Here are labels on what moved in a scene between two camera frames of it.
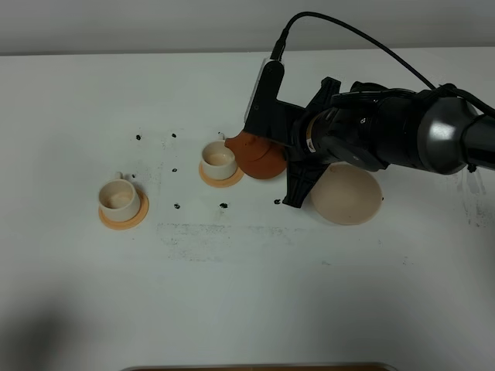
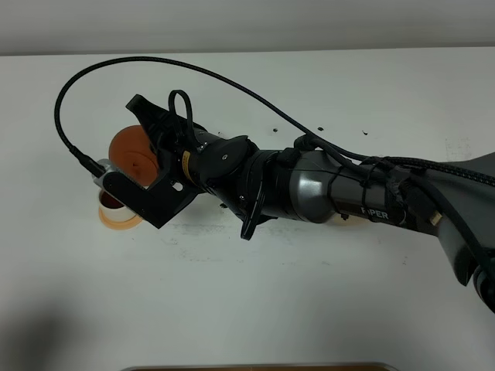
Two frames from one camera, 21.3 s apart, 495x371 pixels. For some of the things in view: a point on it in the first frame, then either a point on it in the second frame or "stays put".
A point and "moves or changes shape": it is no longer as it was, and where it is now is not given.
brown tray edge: (264, 366) stays put
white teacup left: (118, 199) stays put
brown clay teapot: (258, 157) moves or changes shape
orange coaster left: (130, 223) stays put
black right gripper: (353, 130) -> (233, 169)
